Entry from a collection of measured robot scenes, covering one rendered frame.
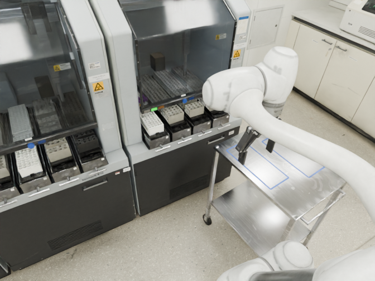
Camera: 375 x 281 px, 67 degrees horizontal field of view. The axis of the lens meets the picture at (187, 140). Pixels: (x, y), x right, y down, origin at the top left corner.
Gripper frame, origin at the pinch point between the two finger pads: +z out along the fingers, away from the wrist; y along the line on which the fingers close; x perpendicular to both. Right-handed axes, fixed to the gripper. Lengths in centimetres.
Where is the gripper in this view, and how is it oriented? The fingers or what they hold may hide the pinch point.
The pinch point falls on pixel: (255, 154)
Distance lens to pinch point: 109.7
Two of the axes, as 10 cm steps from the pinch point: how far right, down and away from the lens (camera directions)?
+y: 8.7, -3.1, 3.9
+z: -0.3, 7.4, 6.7
